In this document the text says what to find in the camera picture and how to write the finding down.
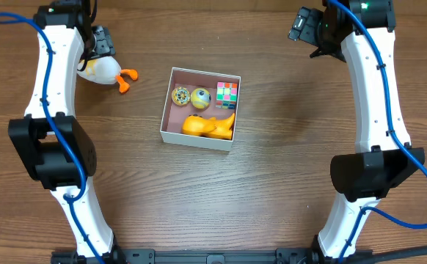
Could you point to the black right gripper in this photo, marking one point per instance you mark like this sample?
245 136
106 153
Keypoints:
326 47

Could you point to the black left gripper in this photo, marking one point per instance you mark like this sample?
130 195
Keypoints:
98 53

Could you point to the white plush duck toy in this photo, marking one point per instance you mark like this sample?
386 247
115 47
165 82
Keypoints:
106 70

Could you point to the orange round fan toy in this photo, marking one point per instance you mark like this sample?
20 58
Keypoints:
181 96

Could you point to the colourful puzzle cube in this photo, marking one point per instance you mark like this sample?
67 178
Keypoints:
226 95

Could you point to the yellow ball with grey eye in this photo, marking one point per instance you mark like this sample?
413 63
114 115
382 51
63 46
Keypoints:
200 98

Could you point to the white box pink interior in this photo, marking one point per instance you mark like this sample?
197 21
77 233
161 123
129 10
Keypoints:
174 116

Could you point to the orange dinosaur toy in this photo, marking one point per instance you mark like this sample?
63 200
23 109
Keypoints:
195 125

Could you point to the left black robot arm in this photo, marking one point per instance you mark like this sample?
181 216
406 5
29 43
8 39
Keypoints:
52 145

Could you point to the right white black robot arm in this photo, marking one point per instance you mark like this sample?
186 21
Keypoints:
361 34

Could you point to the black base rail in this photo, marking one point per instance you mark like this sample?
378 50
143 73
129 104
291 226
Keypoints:
277 256

